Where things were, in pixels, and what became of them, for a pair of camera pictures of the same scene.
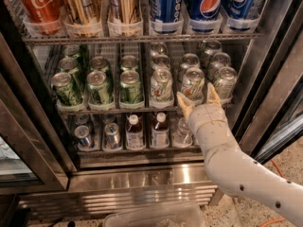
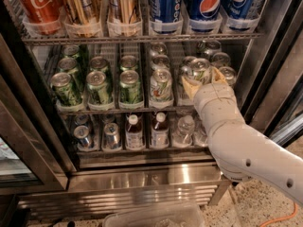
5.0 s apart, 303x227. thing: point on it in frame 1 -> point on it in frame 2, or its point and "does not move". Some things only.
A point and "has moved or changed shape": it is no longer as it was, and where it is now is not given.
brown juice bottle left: x=134 y=134 does not move
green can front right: x=130 y=87 does not move
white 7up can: x=192 y=85 has moved or changed shape
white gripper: x=207 y=116 -> x=212 y=97
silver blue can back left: x=81 y=119 does not move
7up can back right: x=211 y=48 does not move
